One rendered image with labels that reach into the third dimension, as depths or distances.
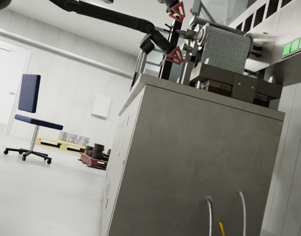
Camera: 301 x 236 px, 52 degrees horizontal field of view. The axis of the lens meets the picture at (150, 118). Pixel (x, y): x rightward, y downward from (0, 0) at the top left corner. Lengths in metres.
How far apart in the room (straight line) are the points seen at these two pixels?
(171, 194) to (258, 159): 0.41
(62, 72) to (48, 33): 1.07
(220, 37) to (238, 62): 0.16
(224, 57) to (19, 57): 7.14
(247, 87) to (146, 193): 0.64
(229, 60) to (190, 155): 0.61
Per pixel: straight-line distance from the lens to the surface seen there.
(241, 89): 1.43
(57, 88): 8.45
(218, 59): 1.65
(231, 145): 1.35
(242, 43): 1.72
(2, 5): 1.65
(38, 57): 8.49
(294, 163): 3.67
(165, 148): 1.27
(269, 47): 1.72
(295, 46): 1.49
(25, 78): 4.87
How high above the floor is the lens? 0.63
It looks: 5 degrees up
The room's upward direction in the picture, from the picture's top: 14 degrees clockwise
